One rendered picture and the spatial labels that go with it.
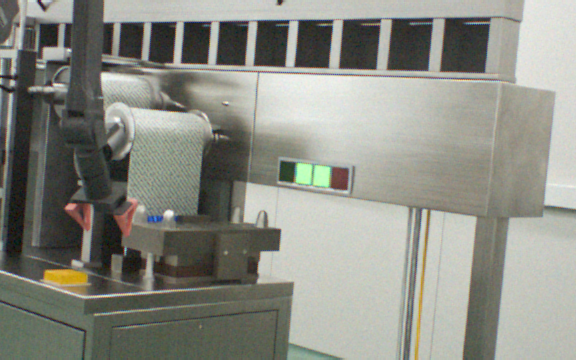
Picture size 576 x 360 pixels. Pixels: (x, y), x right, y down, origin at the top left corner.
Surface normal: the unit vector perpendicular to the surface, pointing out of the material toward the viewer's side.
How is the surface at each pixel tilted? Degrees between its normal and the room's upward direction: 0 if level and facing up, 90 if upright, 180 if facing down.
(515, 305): 90
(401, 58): 90
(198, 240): 90
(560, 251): 90
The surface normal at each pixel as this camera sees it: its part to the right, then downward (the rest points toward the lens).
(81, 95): -0.37, 0.08
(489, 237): -0.69, -0.02
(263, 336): 0.72, 0.10
